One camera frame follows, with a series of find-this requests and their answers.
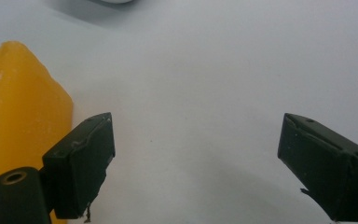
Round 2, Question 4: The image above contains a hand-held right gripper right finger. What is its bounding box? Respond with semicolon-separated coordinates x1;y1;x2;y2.
277;112;358;223

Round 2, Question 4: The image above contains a yellow plastic object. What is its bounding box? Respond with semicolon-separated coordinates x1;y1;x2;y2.
0;40;75;224

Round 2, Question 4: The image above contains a white round object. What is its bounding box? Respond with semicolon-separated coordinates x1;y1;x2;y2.
101;0;134;5

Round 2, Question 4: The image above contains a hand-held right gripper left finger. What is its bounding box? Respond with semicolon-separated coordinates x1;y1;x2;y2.
41;112;117;224

